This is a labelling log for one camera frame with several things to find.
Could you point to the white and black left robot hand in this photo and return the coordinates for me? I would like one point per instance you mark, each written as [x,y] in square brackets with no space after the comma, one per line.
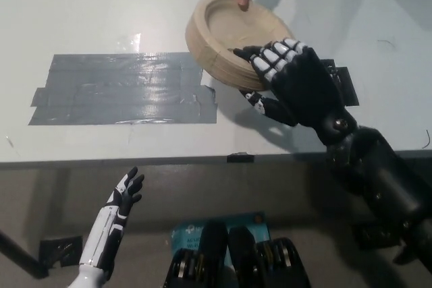
[111,224]

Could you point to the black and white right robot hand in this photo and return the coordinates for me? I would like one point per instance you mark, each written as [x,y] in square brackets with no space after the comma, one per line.
[310,89]

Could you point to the beige wooden round plate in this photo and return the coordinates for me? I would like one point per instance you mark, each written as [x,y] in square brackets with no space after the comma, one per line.
[216,52]

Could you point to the black tape patch on desk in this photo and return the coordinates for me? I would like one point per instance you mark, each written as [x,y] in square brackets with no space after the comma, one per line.
[347,85]

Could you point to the black tape patch on floor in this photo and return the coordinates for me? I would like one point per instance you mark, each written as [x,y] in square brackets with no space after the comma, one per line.
[62,251]
[374,235]

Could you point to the teal cardboard box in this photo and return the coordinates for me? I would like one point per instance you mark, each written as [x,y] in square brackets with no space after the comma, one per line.
[189,234]

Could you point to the black metal pole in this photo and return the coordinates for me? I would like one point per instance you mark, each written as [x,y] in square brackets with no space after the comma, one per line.
[20,254]

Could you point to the small black tape strip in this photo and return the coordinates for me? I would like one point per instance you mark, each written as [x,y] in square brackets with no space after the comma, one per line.
[240,157]

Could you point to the clear tape piece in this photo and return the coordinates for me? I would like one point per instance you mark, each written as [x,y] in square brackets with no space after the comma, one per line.
[132,42]

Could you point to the grey duct tape patch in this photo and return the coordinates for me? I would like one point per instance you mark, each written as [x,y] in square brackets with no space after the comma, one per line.
[118,92]

